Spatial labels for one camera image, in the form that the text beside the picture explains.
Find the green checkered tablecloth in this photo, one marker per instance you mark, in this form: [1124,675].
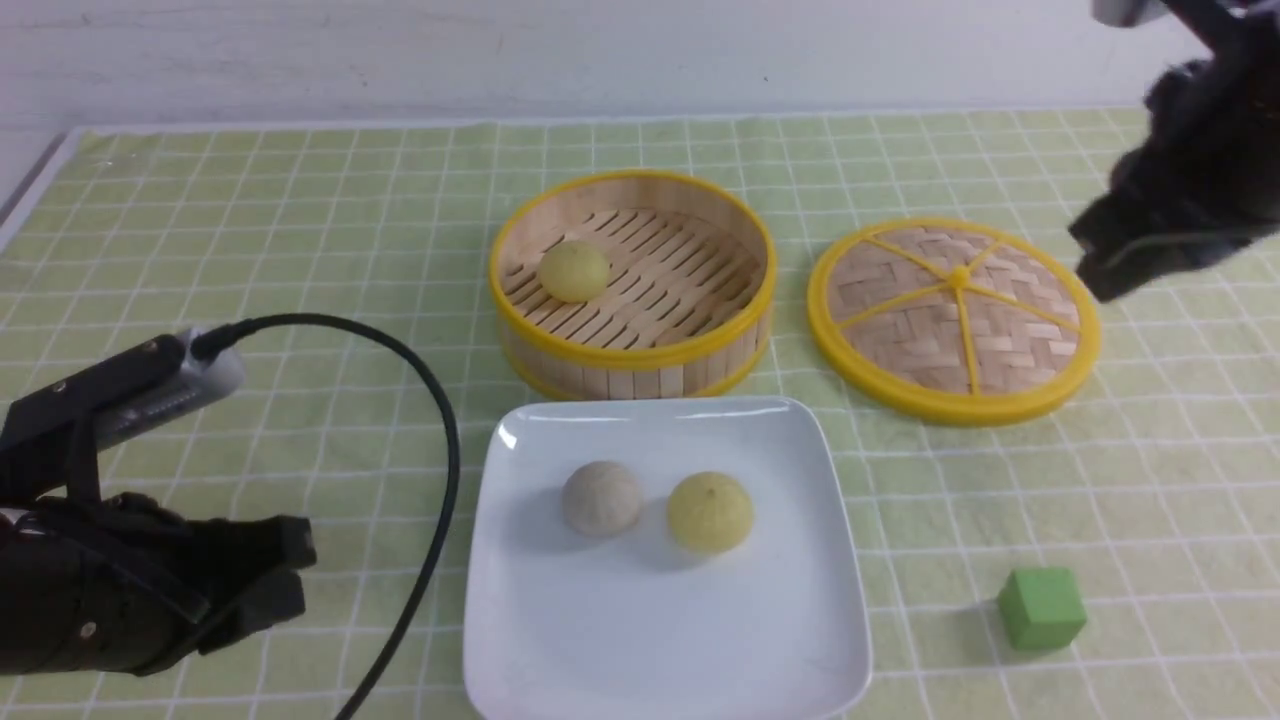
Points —
[1156,486]

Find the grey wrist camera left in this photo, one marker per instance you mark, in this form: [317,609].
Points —
[52,438]

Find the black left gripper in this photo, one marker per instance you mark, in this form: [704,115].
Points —
[102,586]

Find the yellow steamed bun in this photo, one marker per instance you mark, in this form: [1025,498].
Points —
[709,513]
[574,272]

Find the white square plate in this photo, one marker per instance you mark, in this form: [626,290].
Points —
[563,626]

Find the green cube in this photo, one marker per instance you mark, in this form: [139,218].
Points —
[1041,609]

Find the bamboo steamer basket yellow rim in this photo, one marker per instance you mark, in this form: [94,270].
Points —
[688,310]

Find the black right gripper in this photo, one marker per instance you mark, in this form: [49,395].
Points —
[1204,185]

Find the woven bamboo steamer lid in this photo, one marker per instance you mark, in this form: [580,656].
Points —
[953,322]

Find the grey-white steamed bun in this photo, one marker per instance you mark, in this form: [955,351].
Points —
[601,499]

